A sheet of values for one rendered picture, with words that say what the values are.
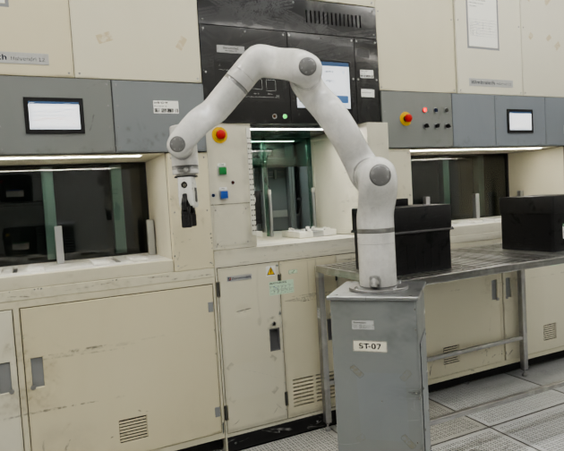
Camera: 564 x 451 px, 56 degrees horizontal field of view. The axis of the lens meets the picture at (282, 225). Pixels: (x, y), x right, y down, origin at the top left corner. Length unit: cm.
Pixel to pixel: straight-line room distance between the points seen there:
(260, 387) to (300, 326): 32
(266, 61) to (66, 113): 80
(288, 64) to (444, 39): 147
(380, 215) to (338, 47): 111
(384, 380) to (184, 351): 90
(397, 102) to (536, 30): 109
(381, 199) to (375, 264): 20
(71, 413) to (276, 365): 85
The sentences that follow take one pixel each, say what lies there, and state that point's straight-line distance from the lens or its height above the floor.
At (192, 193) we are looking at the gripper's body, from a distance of 168.
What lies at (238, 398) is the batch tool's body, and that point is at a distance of 239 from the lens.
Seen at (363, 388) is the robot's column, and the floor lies 47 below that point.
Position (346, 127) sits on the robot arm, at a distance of 169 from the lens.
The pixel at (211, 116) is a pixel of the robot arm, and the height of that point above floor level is 133.
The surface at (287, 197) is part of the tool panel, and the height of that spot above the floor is 107.
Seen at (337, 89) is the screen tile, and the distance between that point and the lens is 253.
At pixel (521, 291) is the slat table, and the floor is 48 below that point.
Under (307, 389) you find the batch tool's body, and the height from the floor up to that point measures 20.
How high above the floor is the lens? 107
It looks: 3 degrees down
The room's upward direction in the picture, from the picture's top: 3 degrees counter-clockwise
